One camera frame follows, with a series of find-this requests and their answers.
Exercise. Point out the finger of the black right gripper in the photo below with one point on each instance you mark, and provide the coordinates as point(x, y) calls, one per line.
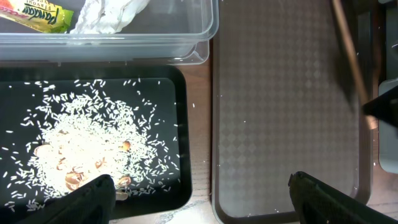
point(384, 107)

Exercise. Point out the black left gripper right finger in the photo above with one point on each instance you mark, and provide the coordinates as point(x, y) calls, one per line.
point(316, 202)

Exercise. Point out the black food waste tray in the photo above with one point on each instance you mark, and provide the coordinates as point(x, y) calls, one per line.
point(129, 207)

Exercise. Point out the wooden chopstick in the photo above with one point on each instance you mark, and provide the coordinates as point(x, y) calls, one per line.
point(347, 23)

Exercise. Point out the white tissue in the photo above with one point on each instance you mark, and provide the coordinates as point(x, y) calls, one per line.
point(107, 16)

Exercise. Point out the green yellow snack wrapper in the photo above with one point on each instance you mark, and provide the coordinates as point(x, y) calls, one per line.
point(39, 15)

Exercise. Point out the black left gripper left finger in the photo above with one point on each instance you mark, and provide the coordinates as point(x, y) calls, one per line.
point(91, 203)

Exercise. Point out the dark brown serving tray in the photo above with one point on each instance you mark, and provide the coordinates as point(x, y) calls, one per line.
point(283, 102)

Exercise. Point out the clear plastic waste bin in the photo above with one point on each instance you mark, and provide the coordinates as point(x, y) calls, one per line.
point(166, 32)

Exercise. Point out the pile of rice and peanuts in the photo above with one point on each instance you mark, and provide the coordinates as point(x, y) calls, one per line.
point(56, 136)

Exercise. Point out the grey dishwasher rack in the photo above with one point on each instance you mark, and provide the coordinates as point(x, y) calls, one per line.
point(388, 133)

